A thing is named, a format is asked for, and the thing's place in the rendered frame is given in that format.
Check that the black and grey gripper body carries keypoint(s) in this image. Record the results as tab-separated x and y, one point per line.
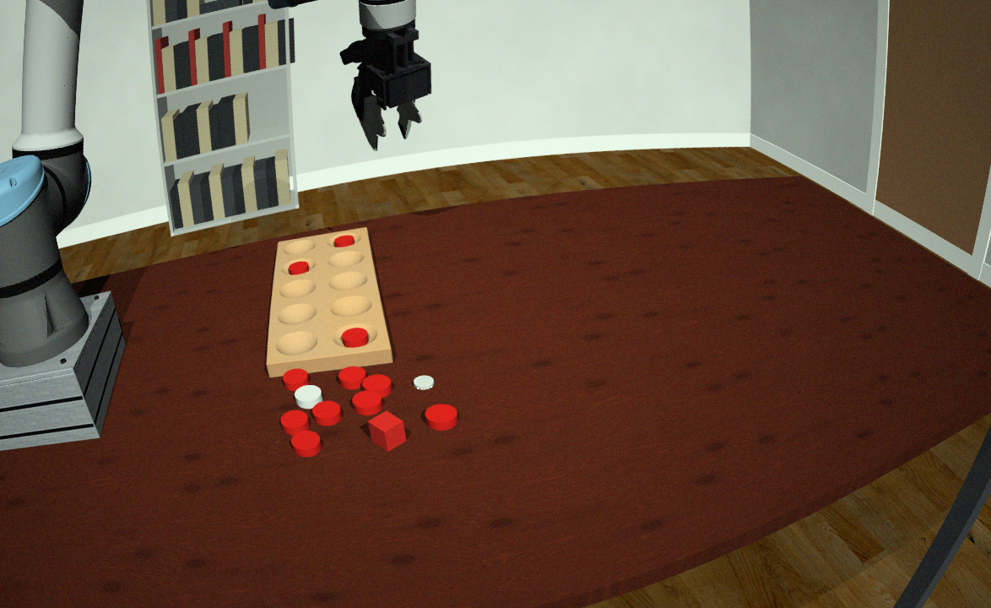
400	82

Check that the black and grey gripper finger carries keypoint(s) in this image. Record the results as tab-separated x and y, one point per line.
368	112
407	112

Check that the tan tray with round pockets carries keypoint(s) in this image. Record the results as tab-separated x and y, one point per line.
304	307

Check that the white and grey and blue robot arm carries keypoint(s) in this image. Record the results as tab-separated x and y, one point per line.
36	203

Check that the red cube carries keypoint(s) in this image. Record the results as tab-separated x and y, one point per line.
387	431

